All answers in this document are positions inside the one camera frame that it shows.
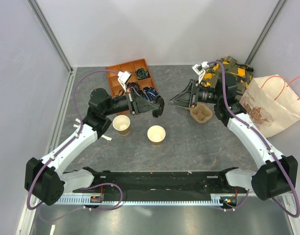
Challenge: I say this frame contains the aluminium frame post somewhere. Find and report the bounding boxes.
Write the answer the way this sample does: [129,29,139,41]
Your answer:
[27,0,73,73]
[245,0,288,65]

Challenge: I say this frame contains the white paper takeout bag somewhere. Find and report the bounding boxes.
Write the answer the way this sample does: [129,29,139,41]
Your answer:
[240,74,300,138]

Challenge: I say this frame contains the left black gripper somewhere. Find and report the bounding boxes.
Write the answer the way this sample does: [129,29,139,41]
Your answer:
[103,87,159,116]

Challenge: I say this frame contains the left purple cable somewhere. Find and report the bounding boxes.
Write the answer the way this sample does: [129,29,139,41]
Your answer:
[26,69,124,222]

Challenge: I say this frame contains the brown paper cup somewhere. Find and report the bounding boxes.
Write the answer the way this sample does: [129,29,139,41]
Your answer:
[147,125,166,146]
[112,115,130,136]

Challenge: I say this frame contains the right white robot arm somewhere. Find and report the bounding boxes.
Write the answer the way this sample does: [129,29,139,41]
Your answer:
[169,73,298,201]

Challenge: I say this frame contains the orange compartment tray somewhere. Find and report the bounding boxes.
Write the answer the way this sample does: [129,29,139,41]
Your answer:
[106,58,158,97]

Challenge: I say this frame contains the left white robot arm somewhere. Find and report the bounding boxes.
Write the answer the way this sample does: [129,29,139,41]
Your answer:
[24,88,164,206]

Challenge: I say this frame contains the green rolled sock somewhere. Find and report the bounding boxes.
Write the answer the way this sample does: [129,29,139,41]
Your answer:
[136,68,150,80]

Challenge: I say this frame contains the dark blue rolled sock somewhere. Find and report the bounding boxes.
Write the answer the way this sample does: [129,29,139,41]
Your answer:
[137,90,145,98]

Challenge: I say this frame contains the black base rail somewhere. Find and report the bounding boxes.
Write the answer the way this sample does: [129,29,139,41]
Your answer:
[86,167,246,201]

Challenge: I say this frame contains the dark brown rolled sock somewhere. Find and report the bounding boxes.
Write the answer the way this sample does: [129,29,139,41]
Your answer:
[126,82,140,92]

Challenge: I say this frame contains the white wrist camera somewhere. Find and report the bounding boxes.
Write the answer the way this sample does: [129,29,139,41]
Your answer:
[192,61,209,84]
[117,71,131,92]

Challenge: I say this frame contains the cardboard cup carrier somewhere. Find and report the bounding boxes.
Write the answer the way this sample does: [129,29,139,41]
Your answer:
[189,102,213,124]

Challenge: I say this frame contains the right aluminium frame post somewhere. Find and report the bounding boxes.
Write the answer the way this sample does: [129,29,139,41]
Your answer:
[245,0,288,65]

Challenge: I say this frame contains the left aluminium frame post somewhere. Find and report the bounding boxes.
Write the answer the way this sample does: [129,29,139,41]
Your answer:
[27,0,73,73]

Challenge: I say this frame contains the blue striped rolled sock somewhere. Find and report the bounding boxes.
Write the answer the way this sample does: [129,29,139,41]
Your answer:
[143,86,158,102]

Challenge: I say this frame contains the slotted cable duct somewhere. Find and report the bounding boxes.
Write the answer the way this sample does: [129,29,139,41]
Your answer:
[54,194,231,206]

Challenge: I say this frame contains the camouflage folded garment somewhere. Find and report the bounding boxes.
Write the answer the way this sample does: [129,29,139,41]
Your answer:
[200,56,254,95]

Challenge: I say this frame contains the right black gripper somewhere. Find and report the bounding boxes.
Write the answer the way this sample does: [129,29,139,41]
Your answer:
[169,79,222,109]

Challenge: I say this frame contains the black plastic cup lid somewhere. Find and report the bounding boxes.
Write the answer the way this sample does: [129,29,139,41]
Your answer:
[152,95,165,118]

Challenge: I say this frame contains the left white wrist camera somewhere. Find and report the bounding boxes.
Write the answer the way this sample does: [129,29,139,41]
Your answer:
[117,71,131,92]

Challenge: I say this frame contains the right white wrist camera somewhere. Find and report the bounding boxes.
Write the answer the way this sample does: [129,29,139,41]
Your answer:
[192,61,209,84]

